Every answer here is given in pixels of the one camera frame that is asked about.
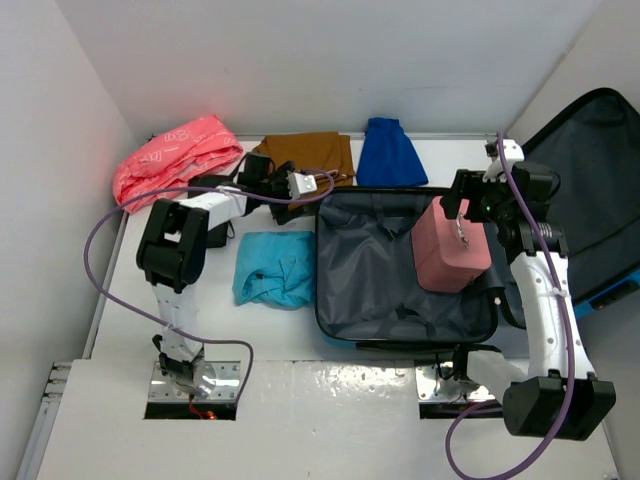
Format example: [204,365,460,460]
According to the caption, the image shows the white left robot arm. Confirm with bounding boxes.
[136,154,317,398]

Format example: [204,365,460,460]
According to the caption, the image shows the blue suitcase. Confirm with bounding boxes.
[315,88,639,350]

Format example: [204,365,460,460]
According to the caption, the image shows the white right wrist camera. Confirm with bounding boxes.
[482,139,525,183]

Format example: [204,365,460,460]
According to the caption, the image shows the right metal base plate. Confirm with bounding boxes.
[414,361,494,404]

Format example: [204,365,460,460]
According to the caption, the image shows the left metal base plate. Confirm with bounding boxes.
[147,361,240,403]

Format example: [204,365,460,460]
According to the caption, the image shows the aluminium table frame rail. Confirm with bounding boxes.
[16,362,71,480]

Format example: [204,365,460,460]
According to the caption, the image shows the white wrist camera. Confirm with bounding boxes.
[286,172,317,200]
[482,139,525,183]

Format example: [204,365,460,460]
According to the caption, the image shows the metal base plate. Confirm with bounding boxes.
[147,361,240,403]
[414,361,494,404]

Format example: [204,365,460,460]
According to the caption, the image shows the black pouch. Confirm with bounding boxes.
[187,174,240,249]

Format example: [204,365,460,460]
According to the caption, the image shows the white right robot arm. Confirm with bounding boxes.
[440,162,616,441]

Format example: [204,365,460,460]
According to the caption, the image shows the pink box with metal handle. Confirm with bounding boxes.
[411,196,492,294]

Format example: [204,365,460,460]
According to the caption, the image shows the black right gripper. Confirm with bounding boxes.
[441,168,514,225]

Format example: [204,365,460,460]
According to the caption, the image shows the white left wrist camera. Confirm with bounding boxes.
[286,172,317,200]

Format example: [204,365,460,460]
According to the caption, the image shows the royal blue cloth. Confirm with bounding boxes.
[356,117,429,188]

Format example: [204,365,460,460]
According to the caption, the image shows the light blue cloth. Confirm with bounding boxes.
[232,231,316,310]

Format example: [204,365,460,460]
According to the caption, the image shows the coral pink patterned cloth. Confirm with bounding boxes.
[112,115,244,213]

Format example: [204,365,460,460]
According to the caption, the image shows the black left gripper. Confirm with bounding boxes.
[257,161,306,223]

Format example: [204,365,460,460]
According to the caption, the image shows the brown cloth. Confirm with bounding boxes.
[252,132,355,186]

